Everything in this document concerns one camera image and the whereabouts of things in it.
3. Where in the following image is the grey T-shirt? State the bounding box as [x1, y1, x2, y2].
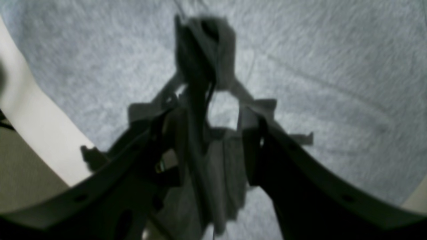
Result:
[1, 0, 426, 240]

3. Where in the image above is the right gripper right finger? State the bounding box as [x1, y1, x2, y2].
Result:
[239, 107, 426, 240]

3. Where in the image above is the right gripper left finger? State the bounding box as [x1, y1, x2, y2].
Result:
[1, 106, 187, 240]

